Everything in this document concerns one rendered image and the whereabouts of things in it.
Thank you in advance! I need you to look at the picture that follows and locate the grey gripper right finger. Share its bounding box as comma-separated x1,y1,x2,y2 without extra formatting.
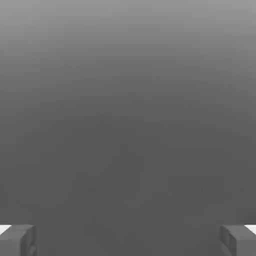
219,223,256,256

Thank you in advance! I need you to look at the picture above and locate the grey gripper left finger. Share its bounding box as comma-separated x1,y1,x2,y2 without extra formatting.
0,223,38,256

